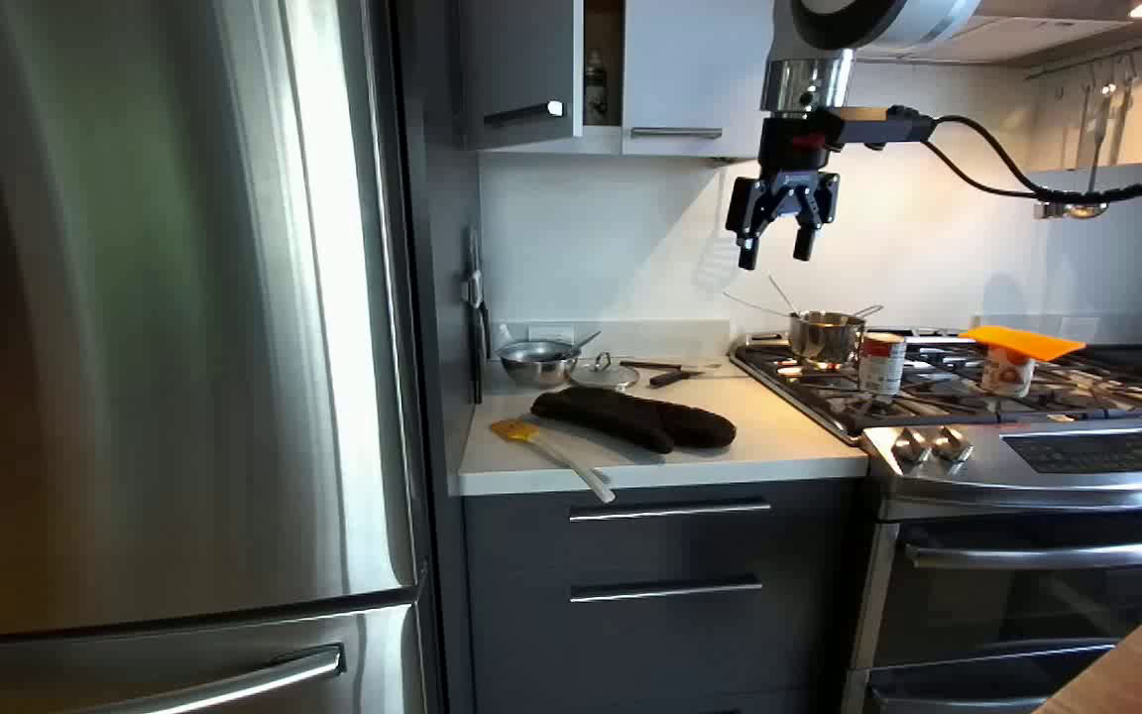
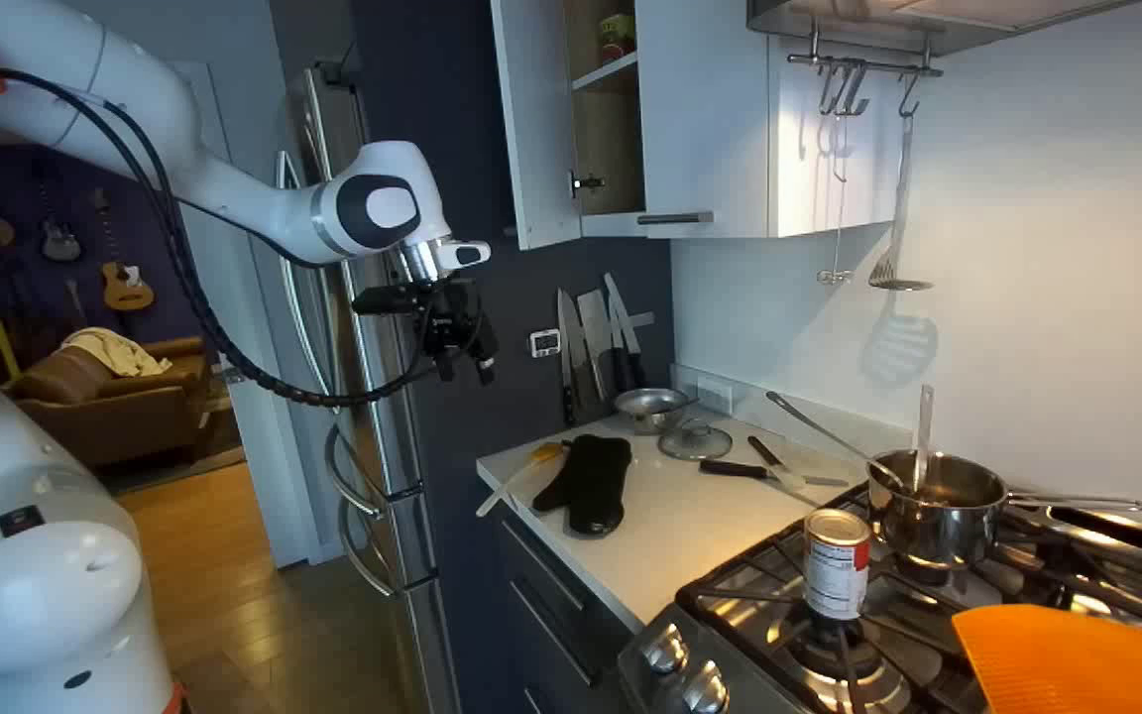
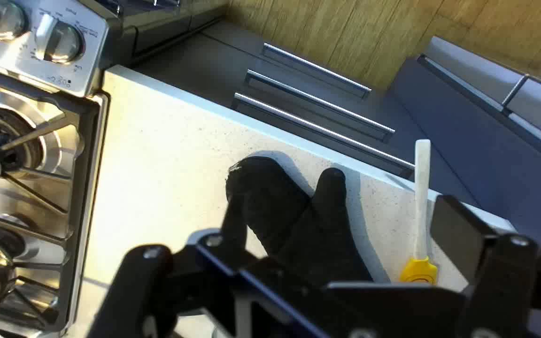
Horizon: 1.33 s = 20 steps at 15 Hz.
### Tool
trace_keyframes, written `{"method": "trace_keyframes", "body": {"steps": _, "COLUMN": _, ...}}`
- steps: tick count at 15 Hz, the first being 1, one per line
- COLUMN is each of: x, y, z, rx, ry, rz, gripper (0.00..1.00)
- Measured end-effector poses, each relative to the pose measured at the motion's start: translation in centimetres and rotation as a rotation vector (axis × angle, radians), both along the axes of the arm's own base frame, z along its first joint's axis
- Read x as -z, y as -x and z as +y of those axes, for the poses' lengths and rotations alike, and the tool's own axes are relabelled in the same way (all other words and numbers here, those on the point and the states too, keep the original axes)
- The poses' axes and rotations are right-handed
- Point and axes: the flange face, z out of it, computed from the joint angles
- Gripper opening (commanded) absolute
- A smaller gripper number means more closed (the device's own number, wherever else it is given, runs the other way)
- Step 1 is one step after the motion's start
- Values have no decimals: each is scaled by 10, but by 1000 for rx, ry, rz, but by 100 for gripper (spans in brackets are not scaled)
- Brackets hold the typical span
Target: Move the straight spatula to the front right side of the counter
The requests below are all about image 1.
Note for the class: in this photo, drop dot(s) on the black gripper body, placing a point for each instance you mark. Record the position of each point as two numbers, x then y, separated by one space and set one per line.
792 175

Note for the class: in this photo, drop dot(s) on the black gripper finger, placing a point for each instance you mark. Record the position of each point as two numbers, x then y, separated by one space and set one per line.
747 247
802 243

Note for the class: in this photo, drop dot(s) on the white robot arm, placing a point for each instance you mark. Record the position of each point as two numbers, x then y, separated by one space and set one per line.
811 66

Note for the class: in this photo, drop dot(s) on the steel saucepan on stove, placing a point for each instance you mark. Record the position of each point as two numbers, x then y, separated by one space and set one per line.
825 340

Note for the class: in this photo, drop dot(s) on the red white tin can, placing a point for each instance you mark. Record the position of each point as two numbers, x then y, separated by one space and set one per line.
882 365

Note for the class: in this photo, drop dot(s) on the glass pot lid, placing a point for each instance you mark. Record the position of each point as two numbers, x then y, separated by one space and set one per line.
605 374

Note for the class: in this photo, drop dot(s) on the dark brown oven mitt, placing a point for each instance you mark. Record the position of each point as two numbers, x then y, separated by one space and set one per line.
656 426

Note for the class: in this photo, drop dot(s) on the small steel bowl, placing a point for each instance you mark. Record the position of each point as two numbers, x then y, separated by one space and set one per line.
541 362

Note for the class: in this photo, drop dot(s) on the white upper cabinets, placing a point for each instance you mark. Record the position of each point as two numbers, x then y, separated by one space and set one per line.
618 77

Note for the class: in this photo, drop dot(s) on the stainless gas stove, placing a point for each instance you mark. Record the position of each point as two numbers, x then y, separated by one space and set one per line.
1006 532

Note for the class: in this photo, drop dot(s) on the grey drawer cabinet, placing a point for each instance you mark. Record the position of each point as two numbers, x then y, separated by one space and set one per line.
672 600

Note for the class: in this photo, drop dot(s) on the stainless steel refrigerator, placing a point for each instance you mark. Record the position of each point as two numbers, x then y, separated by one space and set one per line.
208 456

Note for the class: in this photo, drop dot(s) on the metal hook rail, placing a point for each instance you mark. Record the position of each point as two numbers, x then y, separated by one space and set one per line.
1087 122

